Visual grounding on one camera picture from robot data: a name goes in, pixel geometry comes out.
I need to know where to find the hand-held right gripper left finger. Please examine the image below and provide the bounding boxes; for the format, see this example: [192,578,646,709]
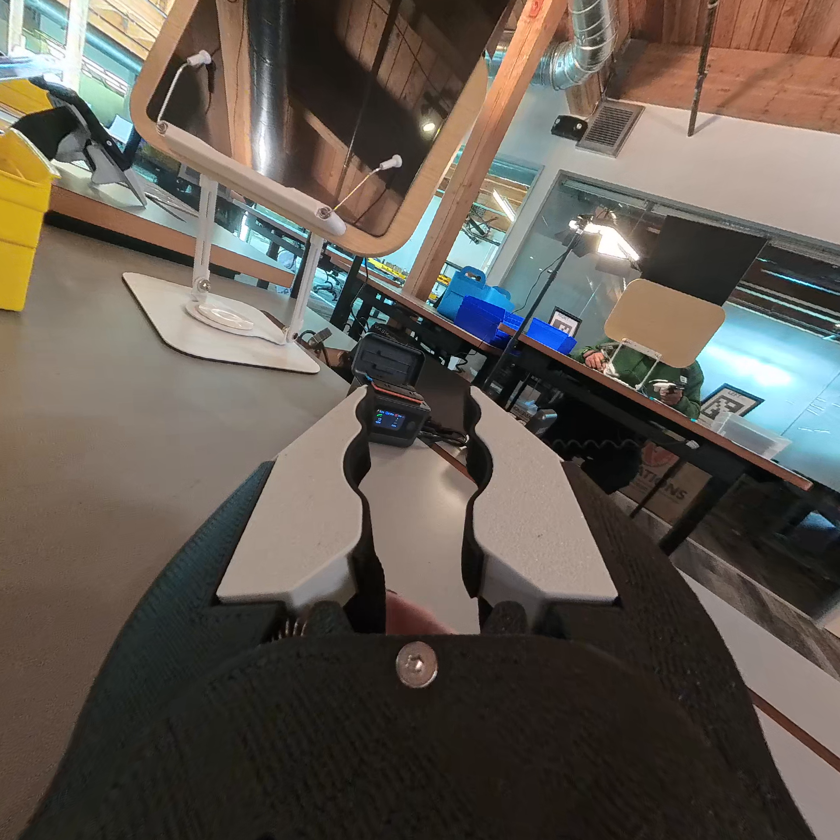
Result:
[215,386,388,636]

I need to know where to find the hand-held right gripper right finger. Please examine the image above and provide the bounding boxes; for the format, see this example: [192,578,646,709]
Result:
[461,386,619,636]

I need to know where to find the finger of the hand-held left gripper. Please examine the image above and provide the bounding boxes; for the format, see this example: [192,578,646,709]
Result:
[84,139,148,208]

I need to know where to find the yellow plastic bin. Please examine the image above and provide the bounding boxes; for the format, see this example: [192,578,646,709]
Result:
[0,128,61,311]

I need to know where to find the silver duct elbow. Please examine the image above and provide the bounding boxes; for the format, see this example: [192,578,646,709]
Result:
[532,0,621,91]

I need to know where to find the cardboard box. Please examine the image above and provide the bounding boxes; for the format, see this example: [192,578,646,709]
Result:
[617,440,713,519]

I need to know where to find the white mirror stand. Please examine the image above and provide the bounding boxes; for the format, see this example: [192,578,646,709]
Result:
[122,121,347,376]

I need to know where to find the brown edged work table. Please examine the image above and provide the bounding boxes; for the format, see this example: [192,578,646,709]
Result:
[322,249,815,559]

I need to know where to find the small blue plastic bin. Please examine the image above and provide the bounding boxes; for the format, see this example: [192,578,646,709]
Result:
[456,295,526,343]
[499,316,578,355]

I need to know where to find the clear plastic container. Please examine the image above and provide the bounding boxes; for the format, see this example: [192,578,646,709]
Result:
[718,413,791,457]

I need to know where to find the wood framed mirror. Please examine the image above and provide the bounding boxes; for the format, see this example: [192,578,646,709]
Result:
[130,0,516,258]

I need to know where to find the studio light on tripod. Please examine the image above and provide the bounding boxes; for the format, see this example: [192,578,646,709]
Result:
[482,210,647,395]

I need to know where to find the black flat panel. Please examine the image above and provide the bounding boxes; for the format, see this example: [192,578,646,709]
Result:
[640,215,770,308]

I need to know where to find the blue caddy with handle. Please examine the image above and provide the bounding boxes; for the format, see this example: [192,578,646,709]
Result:
[436,266,513,322]

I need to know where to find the wooden post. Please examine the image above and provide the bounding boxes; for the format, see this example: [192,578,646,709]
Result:
[403,0,568,299]

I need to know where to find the wall vent grille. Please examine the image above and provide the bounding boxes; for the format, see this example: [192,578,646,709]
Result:
[576,98,645,157]

